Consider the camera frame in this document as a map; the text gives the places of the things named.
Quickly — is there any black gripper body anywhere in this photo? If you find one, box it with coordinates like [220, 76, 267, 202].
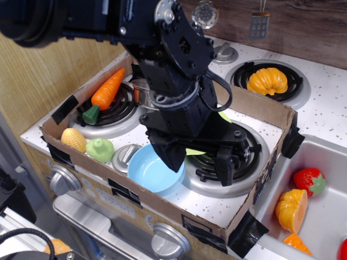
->
[139, 104, 248, 156]

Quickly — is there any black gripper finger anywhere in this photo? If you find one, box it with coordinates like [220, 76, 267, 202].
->
[147, 131, 186, 172]
[213, 145, 250, 187]

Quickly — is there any orange toy carrot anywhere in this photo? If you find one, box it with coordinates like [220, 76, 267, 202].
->
[82, 68, 125, 125]

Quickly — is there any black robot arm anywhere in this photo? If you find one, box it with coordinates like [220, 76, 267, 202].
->
[1, 1, 249, 186]

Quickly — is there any green plastic plate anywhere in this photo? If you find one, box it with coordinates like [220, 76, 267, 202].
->
[185, 112, 232, 156]

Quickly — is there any light blue plastic bowl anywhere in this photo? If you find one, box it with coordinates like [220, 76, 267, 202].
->
[127, 145, 185, 197]

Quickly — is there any front right black burner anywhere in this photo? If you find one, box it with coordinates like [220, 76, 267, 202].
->
[183, 121, 270, 198]

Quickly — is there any black burner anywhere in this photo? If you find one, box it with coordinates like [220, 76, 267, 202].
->
[226, 59, 311, 110]
[183, 121, 270, 198]
[68, 82, 146, 139]

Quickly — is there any silver knob near bowl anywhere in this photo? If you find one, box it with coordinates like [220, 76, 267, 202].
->
[112, 144, 142, 175]

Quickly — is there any silver metal pot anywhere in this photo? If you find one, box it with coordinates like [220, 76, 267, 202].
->
[131, 79, 158, 111]

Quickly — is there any front left black burner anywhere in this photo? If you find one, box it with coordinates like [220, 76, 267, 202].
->
[68, 82, 146, 139]

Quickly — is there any back right black burner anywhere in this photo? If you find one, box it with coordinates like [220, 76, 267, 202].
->
[226, 59, 311, 110]

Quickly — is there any light green toy pepper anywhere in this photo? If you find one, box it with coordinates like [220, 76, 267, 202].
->
[86, 138, 114, 163]

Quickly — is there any silver back stove knob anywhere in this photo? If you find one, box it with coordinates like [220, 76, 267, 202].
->
[213, 43, 239, 64]

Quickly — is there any orange pumpkin half in sink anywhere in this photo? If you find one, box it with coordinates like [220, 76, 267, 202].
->
[275, 189, 308, 233]

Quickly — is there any orange toy pumpkin on burner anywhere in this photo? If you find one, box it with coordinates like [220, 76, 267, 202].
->
[246, 67, 288, 96]

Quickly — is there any red toy strawberry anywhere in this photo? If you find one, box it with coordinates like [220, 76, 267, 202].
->
[292, 168, 326, 197]

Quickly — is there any silver right oven knob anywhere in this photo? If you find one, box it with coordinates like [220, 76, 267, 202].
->
[151, 222, 191, 259]

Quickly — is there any silver oven knob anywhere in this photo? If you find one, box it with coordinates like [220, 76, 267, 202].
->
[151, 222, 191, 259]
[49, 165, 82, 196]

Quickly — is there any yellow toy corn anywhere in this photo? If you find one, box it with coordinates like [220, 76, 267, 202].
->
[61, 128, 87, 153]

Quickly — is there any cardboard fence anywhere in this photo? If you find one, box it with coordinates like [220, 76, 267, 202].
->
[41, 53, 303, 259]

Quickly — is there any orange toy slice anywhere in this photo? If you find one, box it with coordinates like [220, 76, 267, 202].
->
[282, 233, 313, 256]

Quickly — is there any hanging silver strainer ladle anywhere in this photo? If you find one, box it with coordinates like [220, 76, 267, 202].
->
[191, 1, 219, 29]

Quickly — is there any silver oven door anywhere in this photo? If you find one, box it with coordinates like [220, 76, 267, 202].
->
[53, 193, 159, 259]

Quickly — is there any silver left oven knob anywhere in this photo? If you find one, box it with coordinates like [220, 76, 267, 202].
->
[49, 165, 82, 196]

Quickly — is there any grey sink basin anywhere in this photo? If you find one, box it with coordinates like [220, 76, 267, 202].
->
[247, 135, 346, 259]

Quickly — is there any hanging silver spatula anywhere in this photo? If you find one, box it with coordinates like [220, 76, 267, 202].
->
[248, 0, 270, 41]

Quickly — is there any orange toy lower left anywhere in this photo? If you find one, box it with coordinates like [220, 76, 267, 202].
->
[50, 238, 71, 255]

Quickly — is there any red toy at edge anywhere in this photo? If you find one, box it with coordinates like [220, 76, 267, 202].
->
[336, 239, 347, 260]

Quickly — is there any black device left edge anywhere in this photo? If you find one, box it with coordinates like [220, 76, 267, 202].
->
[1, 168, 37, 224]

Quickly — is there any black cable lower left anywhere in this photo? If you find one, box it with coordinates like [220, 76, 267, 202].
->
[0, 227, 56, 260]

